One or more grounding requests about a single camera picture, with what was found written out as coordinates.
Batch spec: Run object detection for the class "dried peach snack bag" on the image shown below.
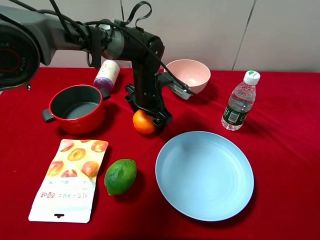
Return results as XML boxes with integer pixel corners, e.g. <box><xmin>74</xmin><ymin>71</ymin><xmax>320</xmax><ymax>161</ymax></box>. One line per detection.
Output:
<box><xmin>28</xmin><ymin>139</ymin><xmax>109</xmax><ymax>224</ymax></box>

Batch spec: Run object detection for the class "light blue plate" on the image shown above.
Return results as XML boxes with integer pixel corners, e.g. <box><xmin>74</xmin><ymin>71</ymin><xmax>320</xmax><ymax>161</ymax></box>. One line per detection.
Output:
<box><xmin>155</xmin><ymin>131</ymin><xmax>255</xmax><ymax>222</ymax></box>

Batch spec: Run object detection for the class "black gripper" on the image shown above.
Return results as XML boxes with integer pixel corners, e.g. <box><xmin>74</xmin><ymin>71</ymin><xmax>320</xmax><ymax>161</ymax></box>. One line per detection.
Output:
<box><xmin>125</xmin><ymin>60</ymin><xmax>173</xmax><ymax>129</ymax></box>

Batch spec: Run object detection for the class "clear water bottle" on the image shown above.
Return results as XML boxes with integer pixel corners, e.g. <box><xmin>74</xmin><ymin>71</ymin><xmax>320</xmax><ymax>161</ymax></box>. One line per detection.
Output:
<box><xmin>221</xmin><ymin>70</ymin><xmax>261</xmax><ymax>131</ymax></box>

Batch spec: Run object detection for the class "black cable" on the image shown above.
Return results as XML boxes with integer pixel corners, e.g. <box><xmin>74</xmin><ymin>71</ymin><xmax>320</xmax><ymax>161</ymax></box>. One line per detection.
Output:
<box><xmin>0</xmin><ymin>0</ymin><xmax>198</xmax><ymax>96</ymax></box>

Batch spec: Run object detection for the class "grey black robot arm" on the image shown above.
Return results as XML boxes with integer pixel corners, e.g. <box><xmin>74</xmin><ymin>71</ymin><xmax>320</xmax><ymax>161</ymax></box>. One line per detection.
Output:
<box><xmin>0</xmin><ymin>6</ymin><xmax>175</xmax><ymax>129</ymax></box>

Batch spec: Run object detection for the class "green lime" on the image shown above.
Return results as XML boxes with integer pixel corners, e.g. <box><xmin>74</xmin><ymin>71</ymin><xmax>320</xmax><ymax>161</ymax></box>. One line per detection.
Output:
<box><xmin>104</xmin><ymin>158</ymin><xmax>137</xmax><ymax>196</ymax></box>

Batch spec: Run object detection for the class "red cooking pot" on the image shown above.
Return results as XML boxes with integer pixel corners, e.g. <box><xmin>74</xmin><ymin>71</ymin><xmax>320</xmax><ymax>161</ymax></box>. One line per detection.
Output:
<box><xmin>42</xmin><ymin>84</ymin><xmax>111</xmax><ymax>135</ymax></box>

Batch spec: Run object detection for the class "orange tangerine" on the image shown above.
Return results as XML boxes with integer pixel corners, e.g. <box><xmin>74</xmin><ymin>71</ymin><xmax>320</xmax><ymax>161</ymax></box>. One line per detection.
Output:
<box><xmin>132</xmin><ymin>110</ymin><xmax>156</xmax><ymax>135</ymax></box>

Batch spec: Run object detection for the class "red tablecloth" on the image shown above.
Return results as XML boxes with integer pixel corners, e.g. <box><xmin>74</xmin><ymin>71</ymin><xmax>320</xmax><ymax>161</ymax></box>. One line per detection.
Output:
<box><xmin>0</xmin><ymin>68</ymin><xmax>320</xmax><ymax>240</ymax></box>

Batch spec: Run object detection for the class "pink bowl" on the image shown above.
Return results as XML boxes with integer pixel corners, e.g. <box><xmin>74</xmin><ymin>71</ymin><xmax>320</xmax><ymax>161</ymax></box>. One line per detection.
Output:
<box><xmin>166</xmin><ymin>59</ymin><xmax>211</xmax><ymax>94</ymax></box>

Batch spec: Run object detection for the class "purple garbage bag roll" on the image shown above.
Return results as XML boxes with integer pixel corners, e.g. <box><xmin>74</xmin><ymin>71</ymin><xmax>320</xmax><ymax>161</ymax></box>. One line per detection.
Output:
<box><xmin>93</xmin><ymin>59</ymin><xmax>120</xmax><ymax>93</ymax></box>

